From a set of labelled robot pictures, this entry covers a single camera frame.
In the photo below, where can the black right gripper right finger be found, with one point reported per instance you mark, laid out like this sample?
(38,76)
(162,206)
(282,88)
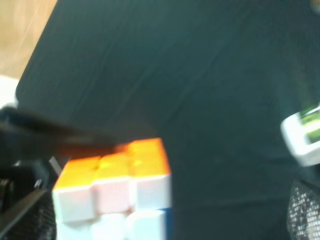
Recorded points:
(303,213)

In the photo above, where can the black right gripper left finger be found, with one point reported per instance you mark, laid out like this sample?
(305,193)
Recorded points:
(31,218)

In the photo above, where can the colourful puzzle cube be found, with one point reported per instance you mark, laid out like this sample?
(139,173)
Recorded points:
(124,195)

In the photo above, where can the white plastic bottle lying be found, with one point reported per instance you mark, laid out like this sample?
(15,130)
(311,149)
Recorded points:
(301,134)

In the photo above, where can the black tablecloth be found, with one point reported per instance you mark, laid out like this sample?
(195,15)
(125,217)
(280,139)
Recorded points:
(213,79)

